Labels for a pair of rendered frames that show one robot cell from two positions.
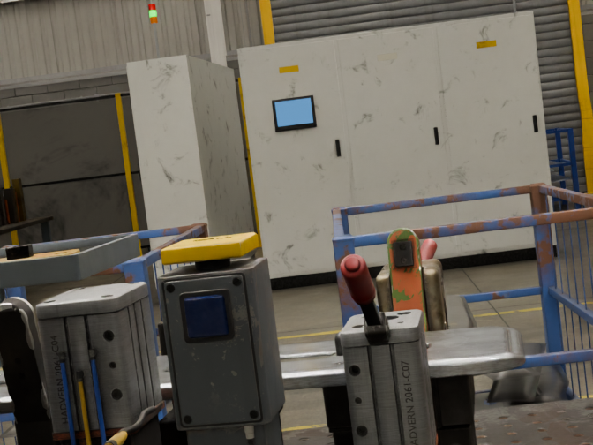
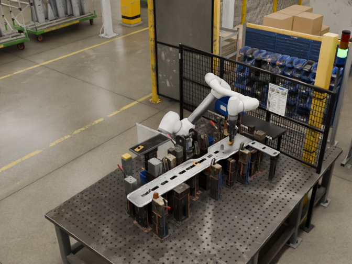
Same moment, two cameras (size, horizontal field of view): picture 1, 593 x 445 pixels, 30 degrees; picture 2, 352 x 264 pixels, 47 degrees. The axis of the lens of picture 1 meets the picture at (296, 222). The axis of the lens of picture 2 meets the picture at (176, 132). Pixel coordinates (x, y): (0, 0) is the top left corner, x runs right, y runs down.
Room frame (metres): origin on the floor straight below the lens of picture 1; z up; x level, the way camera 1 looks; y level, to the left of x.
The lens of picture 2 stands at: (2.81, -1.94, 3.03)
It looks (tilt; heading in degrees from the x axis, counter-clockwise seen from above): 31 degrees down; 127
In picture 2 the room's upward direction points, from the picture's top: 1 degrees counter-clockwise
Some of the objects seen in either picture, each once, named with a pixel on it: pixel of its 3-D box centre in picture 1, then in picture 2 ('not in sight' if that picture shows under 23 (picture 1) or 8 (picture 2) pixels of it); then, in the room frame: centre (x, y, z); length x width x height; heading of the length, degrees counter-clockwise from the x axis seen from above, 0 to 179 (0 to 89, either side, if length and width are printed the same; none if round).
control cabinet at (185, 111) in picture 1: (195, 150); not in sight; (10.26, 0.85, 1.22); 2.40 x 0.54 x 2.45; 173
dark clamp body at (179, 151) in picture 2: not in sight; (177, 166); (1.02, 0.49, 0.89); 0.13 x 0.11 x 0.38; 170
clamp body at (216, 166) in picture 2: not in sight; (215, 181); (1.41, 0.52, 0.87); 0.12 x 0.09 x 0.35; 170
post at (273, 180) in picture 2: not in sight; (272, 167); (1.71, 1.03, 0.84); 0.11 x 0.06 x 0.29; 170
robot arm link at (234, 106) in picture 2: not in sight; (234, 105); (1.31, 0.96, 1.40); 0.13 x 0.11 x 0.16; 53
